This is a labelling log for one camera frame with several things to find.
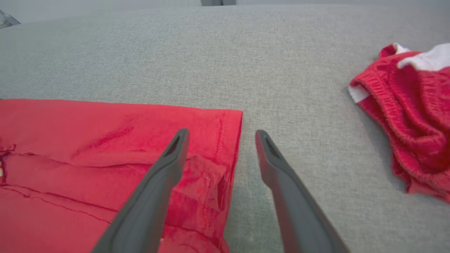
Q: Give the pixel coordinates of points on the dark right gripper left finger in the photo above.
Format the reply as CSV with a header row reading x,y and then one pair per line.
x,y
147,211

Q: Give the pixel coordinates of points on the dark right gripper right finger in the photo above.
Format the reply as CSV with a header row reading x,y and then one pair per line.
x,y
299,218

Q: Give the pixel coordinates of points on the red shirt white striped trim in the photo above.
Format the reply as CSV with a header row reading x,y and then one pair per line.
x,y
70,133

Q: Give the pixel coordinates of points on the red shorts white side stripe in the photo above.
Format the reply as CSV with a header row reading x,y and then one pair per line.
x,y
415,105

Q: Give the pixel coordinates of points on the grey framed dark panel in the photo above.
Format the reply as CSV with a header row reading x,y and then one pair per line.
x,y
5,21

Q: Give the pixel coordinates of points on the grey metal wall post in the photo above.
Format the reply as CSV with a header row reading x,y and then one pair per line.
x,y
218,2

